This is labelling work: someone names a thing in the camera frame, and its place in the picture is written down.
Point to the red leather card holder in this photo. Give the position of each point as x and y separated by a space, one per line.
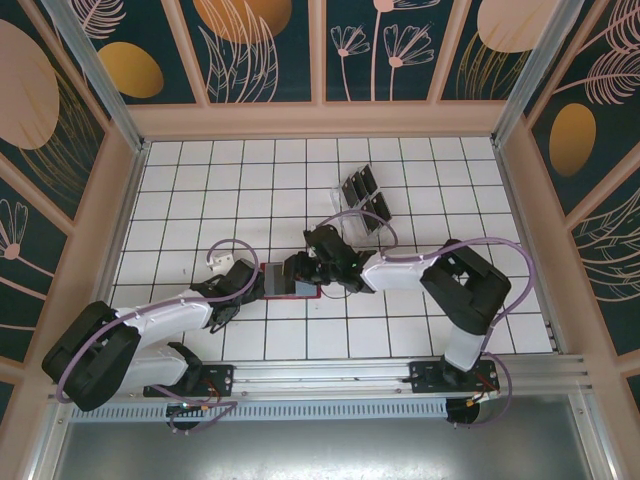
305 291

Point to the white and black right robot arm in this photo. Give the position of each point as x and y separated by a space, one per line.
400 272

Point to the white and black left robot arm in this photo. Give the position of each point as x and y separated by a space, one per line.
165 315

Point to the clear acrylic card stand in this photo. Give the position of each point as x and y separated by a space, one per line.
338 196

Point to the grey metal panel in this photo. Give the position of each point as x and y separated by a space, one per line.
320 450

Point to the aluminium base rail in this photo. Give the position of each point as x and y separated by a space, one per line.
320 372

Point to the aluminium table side rail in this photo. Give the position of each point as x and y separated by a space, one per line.
522 225
123 225

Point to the aluminium corner post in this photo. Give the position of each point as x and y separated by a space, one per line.
534 75
102 80

